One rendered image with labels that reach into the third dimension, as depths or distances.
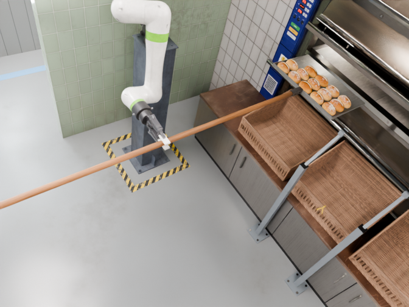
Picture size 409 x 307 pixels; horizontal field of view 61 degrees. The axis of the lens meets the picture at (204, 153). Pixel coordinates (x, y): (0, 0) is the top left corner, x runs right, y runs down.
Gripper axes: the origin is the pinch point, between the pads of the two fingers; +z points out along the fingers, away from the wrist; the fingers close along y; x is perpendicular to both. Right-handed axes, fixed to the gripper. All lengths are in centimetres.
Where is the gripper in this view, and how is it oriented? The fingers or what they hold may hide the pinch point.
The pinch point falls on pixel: (164, 141)
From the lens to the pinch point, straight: 173.1
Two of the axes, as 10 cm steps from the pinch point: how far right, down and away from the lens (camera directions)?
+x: -8.1, 3.5, -4.7
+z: 5.6, 7.1, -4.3
